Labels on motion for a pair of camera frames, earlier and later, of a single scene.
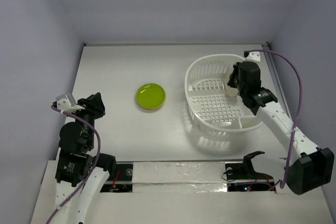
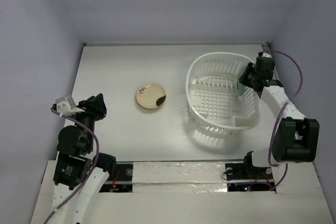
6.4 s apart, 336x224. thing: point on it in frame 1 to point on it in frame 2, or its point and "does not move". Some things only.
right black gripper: [234, 77] to [250, 76]
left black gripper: [93, 103] does not move
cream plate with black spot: [231, 91] to [150, 96]
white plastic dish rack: [213, 110] does not move
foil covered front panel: [160, 177] does not move
